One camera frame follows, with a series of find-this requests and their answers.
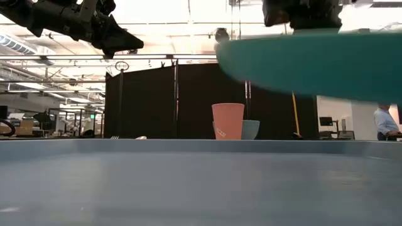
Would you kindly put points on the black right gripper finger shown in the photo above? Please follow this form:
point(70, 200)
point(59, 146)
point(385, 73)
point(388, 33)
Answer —
point(314, 24)

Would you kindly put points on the green plastic plate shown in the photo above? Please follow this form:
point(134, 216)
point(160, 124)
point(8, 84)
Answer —
point(314, 66)

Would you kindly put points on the white plastic fork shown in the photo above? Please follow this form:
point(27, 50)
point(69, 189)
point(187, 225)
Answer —
point(114, 137)

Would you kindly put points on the pink plastic cup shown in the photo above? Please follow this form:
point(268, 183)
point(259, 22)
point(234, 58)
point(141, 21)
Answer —
point(227, 120)

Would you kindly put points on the blue plastic bowl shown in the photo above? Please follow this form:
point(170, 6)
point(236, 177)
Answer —
point(251, 130)

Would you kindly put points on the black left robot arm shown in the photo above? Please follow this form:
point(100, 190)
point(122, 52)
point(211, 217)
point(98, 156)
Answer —
point(15, 12)

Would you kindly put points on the black partition screen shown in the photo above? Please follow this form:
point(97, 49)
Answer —
point(147, 103)

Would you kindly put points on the black computer monitor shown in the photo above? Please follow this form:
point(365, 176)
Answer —
point(326, 121)

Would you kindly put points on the cardboard box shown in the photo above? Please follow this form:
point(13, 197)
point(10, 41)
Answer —
point(23, 127)

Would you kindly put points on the person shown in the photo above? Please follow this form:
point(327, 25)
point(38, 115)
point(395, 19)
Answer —
point(384, 122)

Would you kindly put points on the overhead camera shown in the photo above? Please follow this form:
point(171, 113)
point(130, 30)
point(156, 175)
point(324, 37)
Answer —
point(221, 34)

